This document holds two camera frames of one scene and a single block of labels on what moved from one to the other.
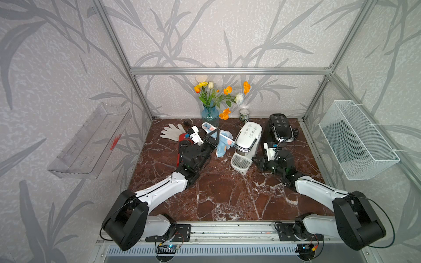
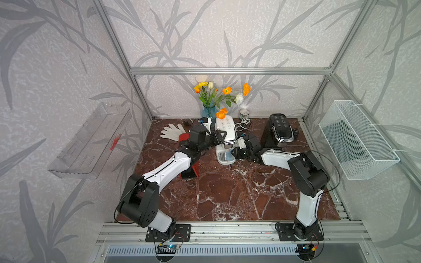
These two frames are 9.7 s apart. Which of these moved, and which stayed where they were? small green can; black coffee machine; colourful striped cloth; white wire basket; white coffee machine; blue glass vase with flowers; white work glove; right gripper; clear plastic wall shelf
Moved: white coffee machine; right gripper; colourful striped cloth
Stayed: blue glass vase with flowers; white work glove; small green can; clear plastic wall shelf; black coffee machine; white wire basket
